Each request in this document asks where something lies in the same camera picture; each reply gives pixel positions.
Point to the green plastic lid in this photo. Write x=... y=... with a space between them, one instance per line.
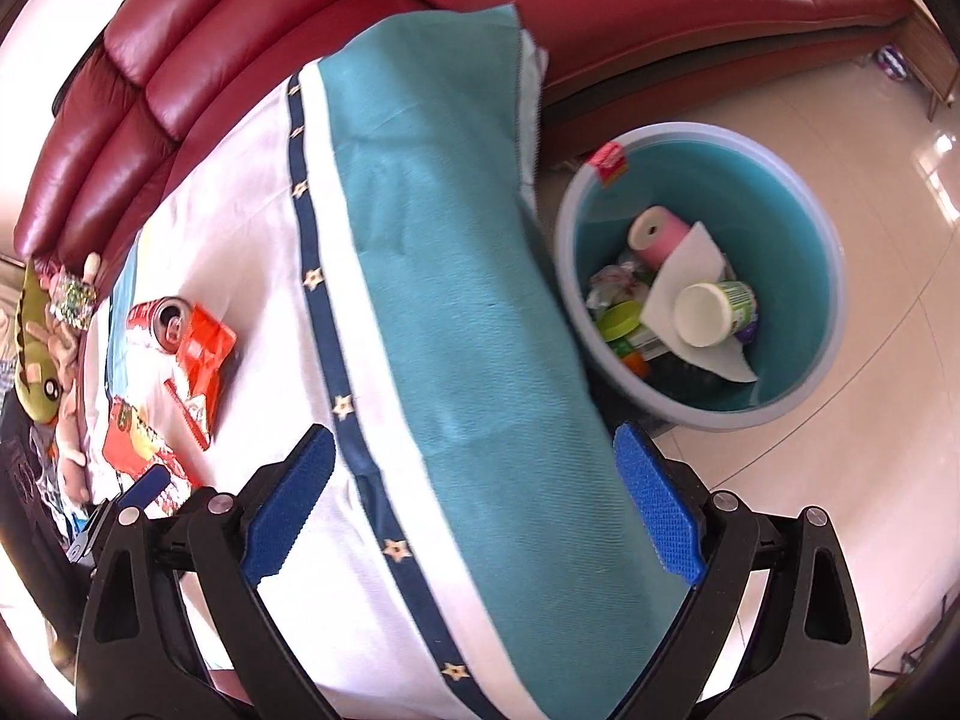
x=621 y=319

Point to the white paper napkin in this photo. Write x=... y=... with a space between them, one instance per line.
x=697 y=262

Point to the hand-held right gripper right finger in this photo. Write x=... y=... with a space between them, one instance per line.
x=660 y=502

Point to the pink plush doll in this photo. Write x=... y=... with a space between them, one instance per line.
x=60 y=341

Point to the pink and white cup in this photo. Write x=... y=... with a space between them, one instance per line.
x=660 y=236

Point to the pile of dark clothes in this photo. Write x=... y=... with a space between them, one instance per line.
x=22 y=465

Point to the striped star printed blanket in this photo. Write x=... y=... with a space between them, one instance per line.
x=465 y=277

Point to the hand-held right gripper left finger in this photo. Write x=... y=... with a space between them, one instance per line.
x=289 y=502

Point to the red soda can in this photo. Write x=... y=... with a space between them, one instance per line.
x=150 y=319

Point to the red leather sofa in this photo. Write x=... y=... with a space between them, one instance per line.
x=225 y=37

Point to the red paper tag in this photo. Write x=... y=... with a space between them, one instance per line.
x=609 y=163

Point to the teal round bin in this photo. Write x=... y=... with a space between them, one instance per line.
x=787 y=255

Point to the red and yellow snack packet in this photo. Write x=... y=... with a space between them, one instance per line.
x=135 y=439

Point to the green plush toy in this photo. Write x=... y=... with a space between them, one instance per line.
x=37 y=382

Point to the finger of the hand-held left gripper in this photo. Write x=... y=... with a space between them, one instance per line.
x=146 y=489

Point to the white cup with colourful label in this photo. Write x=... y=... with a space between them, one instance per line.
x=705 y=315

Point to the orange snack wrapper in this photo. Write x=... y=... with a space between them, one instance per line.
x=202 y=352

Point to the small patterned object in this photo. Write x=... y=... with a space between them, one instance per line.
x=892 y=61

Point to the wooden cabinet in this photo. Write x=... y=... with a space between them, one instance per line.
x=934 y=52

